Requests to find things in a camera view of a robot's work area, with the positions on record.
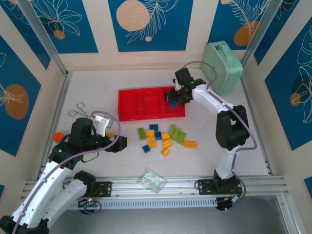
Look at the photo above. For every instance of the green lego brick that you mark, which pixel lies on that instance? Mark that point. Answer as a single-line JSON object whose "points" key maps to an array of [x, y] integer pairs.
{"points": [[141, 133], [172, 129], [182, 139], [177, 134]]}

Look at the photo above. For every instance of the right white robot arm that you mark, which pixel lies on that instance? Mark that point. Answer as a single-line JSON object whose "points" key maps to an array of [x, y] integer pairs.
{"points": [[229, 158]]}

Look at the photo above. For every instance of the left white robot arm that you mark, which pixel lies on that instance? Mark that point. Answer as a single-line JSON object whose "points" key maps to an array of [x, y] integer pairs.
{"points": [[46, 185]]}

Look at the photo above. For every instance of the red bin with yellow legos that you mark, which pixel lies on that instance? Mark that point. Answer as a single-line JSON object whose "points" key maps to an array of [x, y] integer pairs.
{"points": [[151, 102]]}

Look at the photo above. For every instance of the orange ball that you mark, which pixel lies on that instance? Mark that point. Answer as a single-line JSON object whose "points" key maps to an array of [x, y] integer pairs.
{"points": [[58, 137]]}

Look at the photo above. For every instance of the metal tongs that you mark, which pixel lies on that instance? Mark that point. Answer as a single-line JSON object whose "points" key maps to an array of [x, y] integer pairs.
{"points": [[79, 111]]}

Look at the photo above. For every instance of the clear plastic bag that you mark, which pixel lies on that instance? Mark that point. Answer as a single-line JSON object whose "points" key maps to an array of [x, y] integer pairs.
{"points": [[151, 180]]}

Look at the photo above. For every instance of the mint green zipper case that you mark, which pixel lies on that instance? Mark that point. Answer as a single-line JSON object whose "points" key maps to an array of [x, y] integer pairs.
{"points": [[226, 65]]}

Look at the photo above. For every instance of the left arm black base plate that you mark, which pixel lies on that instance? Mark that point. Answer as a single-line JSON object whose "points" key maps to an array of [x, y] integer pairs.
{"points": [[104, 189]]}

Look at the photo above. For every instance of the aluminium table side rail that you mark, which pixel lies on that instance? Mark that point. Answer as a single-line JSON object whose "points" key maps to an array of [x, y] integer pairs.
{"points": [[256, 126], [59, 104]]}

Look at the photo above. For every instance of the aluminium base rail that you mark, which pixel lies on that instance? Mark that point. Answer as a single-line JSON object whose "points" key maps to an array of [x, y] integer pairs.
{"points": [[175, 189]]}

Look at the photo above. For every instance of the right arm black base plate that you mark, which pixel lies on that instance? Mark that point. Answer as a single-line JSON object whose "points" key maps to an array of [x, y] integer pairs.
{"points": [[204, 187]]}

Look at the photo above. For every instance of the aluminium frame post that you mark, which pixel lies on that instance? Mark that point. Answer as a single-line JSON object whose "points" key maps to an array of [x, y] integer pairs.
{"points": [[260, 31], [42, 36]]}

